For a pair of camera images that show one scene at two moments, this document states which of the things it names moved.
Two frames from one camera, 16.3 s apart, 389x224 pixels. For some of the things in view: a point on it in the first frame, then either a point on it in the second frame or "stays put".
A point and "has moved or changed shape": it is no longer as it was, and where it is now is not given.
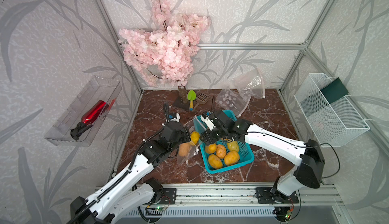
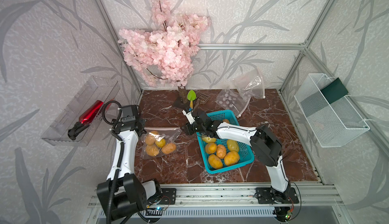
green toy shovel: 191,96 stays put
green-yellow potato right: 233,145 stays put
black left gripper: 184,131 -> 141,120
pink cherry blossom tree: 165,54 stays put
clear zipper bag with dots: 187,150 has moved or changed shape
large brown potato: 231,157 -> 150,139
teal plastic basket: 224,154 stays put
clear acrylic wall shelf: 85,113 stays put
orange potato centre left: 210,149 stays put
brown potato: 184,148 has moved or changed shape
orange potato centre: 221,151 stays put
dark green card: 334,90 stays put
